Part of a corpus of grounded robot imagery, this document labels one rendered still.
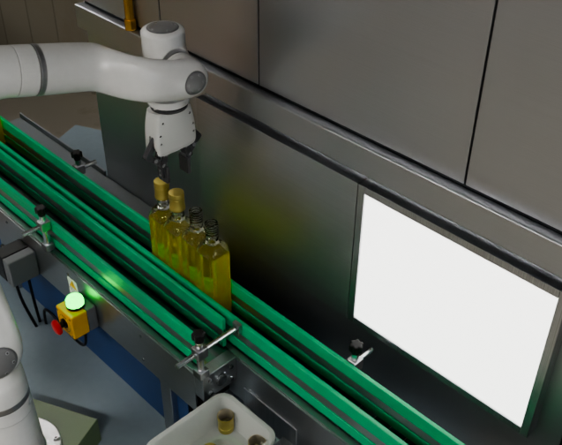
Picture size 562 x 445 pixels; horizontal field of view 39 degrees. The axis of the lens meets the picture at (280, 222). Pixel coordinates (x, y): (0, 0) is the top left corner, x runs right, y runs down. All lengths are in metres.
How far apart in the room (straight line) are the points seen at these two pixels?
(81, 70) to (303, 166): 0.46
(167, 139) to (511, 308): 0.74
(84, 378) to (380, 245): 0.96
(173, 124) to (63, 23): 3.56
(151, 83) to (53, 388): 0.97
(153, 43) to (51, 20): 3.68
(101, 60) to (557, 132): 0.78
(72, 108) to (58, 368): 2.99
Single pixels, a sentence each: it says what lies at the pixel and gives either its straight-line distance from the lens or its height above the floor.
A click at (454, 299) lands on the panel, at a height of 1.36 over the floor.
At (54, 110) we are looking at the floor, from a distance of 5.00.
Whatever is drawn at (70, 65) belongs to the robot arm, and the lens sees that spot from 1.45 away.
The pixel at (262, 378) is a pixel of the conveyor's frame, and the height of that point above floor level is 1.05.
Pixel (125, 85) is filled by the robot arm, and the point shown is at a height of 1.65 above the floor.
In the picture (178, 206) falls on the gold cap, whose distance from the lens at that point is 1.74.
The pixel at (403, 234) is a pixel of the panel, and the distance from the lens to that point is 1.46.
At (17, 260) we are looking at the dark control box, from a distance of 2.16.
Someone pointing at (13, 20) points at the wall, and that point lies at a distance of 5.38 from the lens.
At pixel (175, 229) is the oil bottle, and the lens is 1.76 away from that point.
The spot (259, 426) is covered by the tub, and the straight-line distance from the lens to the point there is 1.68.
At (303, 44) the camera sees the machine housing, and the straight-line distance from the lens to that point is 1.50.
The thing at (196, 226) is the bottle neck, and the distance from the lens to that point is 1.72.
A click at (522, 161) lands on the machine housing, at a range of 1.28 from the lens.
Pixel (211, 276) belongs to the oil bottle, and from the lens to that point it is 1.72.
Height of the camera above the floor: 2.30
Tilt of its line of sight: 36 degrees down
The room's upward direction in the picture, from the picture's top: 1 degrees clockwise
